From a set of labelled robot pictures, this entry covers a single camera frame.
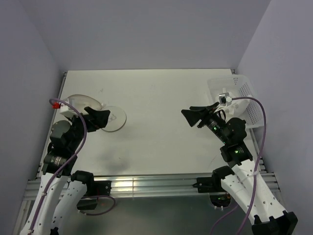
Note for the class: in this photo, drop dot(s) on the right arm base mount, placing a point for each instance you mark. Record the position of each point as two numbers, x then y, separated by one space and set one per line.
218 196

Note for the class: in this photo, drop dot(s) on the white plastic basket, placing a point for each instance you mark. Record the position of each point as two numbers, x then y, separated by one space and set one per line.
237 86

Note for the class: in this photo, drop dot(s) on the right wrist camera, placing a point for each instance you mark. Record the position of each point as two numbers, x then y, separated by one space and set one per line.
225 99

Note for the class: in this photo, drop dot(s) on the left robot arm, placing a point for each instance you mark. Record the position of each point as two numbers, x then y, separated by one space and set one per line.
60 189

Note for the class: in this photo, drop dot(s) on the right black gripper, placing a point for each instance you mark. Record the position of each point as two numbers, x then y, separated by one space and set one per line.
192 116

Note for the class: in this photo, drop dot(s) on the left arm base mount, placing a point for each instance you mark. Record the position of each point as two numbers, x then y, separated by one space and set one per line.
92 196

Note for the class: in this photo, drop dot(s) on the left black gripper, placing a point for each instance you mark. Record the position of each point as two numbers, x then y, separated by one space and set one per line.
95 119

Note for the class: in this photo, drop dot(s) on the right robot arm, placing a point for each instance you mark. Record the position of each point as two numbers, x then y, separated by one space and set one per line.
240 178

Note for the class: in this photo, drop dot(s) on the aluminium rail frame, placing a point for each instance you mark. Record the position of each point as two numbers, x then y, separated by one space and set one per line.
156 150

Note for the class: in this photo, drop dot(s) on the white bra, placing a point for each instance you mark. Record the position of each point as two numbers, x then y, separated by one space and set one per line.
236 108

